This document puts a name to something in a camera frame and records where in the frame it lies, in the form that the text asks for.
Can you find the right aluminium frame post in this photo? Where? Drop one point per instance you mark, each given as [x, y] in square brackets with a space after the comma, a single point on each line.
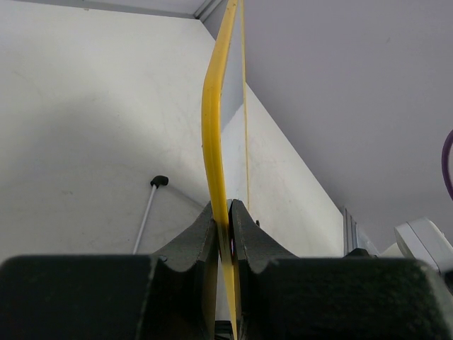
[350, 240]

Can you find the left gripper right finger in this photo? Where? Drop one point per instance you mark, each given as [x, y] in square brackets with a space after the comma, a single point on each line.
[357, 296]

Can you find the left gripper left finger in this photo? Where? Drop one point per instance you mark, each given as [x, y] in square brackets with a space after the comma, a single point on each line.
[170, 294]

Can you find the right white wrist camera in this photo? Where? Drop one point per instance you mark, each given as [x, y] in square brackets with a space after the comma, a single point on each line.
[422, 240]

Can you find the yellow framed whiteboard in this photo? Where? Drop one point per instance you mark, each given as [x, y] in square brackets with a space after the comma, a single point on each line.
[225, 141]

